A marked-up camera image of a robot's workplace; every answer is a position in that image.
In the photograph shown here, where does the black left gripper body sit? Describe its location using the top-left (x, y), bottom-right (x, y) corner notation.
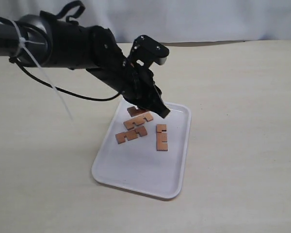
top-left (86, 26), bottom-right (160, 107)

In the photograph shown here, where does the wooden notched puzzle piece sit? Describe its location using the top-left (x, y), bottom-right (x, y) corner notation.
top-left (127, 106), bottom-right (148, 117)
top-left (115, 126), bottom-right (147, 144)
top-left (123, 113), bottom-right (153, 130)
top-left (156, 124), bottom-right (168, 151)

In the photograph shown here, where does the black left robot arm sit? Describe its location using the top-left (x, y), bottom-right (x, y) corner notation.
top-left (0, 0), bottom-right (170, 118)

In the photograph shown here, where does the white plastic tray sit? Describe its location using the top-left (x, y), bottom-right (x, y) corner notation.
top-left (91, 99), bottom-right (191, 200)

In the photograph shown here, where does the white fabric backdrop curtain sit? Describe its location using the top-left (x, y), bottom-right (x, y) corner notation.
top-left (0, 0), bottom-right (291, 46)

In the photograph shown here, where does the white zip tie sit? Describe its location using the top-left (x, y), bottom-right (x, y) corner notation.
top-left (0, 17), bottom-right (73, 121)

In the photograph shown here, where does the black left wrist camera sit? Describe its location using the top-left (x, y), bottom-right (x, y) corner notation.
top-left (128, 35), bottom-right (170, 68)

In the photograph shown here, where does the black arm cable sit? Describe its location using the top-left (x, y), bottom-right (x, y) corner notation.
top-left (8, 57), bottom-right (124, 102)

